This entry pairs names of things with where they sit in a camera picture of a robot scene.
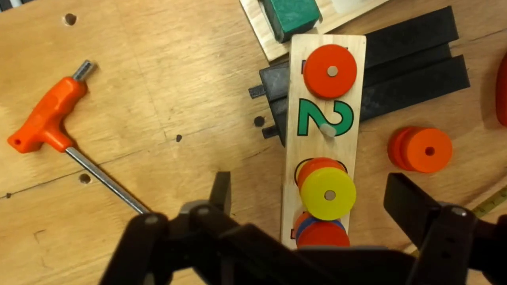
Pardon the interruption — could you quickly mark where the orange ring pile with blue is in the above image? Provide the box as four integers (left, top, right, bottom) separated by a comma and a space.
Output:
291, 210, 351, 249

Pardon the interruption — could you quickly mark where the black foam tray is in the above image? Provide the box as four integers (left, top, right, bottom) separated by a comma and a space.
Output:
247, 4, 472, 140

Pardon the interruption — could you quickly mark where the yellow ring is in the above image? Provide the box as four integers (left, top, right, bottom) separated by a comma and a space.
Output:
301, 166, 358, 221

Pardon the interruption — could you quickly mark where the green cube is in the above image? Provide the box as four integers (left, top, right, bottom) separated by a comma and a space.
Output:
261, 0, 323, 44

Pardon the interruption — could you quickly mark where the orange ring stack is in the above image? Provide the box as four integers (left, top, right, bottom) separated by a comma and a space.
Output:
386, 124, 454, 175

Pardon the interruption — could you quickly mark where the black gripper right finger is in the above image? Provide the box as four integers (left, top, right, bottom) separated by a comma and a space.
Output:
383, 172, 507, 285

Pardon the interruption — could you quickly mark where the orange T-handle hex key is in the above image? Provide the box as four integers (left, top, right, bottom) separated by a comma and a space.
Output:
6, 58, 153, 215

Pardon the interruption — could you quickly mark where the yellow measuring tape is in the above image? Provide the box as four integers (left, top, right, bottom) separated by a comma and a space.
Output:
470, 183, 507, 218

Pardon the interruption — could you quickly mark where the wooden number peg board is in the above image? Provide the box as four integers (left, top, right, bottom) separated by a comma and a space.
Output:
279, 33, 369, 249

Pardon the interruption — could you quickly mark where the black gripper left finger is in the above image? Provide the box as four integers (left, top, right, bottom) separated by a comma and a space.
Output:
100, 170, 250, 285

